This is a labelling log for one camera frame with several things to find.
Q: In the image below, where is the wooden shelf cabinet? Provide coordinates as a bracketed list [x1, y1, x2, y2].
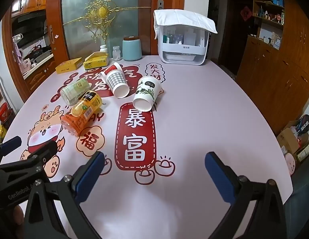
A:
[235, 0, 309, 135]

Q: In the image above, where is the clear pale green plastic bottle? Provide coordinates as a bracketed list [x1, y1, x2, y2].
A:
[60, 78, 89, 106]

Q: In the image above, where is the red and white paper cup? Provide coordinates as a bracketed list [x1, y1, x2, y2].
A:
[105, 62, 123, 74]

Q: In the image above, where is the open yellow cardboard box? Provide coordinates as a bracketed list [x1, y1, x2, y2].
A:
[83, 51, 109, 70]

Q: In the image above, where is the brown cardboard box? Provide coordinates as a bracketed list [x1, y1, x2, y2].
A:
[276, 127, 300, 155]

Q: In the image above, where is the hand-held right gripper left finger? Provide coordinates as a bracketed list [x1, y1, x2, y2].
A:
[24, 151, 106, 239]

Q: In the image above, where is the pink round cartoon cutout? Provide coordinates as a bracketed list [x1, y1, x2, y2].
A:
[284, 152, 297, 176]

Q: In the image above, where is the orange juice plastic bottle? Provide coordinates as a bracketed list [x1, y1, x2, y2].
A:
[60, 91, 103, 137]

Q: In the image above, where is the teal ceramic canister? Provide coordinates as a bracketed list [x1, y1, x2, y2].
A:
[123, 36, 142, 61]

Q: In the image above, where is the printed pink table cover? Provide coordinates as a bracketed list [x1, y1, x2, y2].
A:
[0, 55, 294, 239]

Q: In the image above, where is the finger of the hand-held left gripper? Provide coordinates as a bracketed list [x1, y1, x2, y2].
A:
[0, 136, 22, 165]
[25, 140, 58, 173]

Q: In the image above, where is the red plastic tub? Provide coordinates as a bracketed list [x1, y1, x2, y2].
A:
[0, 102, 12, 123]

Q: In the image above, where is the gold door ornament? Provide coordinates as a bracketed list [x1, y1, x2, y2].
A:
[63, 0, 145, 43]

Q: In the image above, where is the flat yellow cardboard box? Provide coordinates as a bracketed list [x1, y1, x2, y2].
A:
[55, 58, 82, 74]

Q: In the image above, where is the white cloth cover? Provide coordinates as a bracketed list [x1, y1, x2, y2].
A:
[154, 9, 218, 40]

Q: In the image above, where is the person's left hand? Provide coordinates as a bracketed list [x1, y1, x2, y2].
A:
[6, 203, 26, 232]

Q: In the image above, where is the black printed hand fan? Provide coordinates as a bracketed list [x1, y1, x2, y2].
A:
[294, 115, 309, 138]

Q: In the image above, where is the grey checked paper cup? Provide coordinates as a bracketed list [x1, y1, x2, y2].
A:
[100, 69, 130, 98]

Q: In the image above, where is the white panda print paper cup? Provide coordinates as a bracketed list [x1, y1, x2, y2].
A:
[132, 76, 162, 112]

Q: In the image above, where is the wooden kitchen base cabinet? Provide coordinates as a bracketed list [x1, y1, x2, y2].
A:
[22, 60, 58, 91]

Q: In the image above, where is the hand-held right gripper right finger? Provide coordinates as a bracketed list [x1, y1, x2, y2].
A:
[204, 151, 288, 239]

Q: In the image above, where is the white plastic storage cabinet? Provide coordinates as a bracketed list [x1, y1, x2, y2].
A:
[158, 27, 211, 66]

